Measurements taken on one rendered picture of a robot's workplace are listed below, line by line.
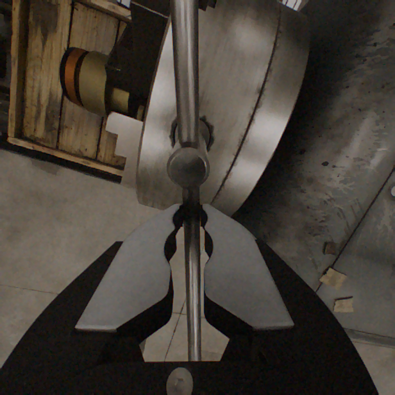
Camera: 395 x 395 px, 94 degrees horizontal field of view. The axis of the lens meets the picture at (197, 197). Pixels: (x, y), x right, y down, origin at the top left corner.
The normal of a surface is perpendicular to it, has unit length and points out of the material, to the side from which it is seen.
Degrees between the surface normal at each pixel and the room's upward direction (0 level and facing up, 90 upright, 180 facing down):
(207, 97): 2
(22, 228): 0
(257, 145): 5
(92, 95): 25
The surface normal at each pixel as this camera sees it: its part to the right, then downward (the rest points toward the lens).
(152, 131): -0.01, 0.52
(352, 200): -0.12, 0.25
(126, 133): 0.09, 0.24
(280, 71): 0.15, 0.04
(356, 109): -0.57, 0.04
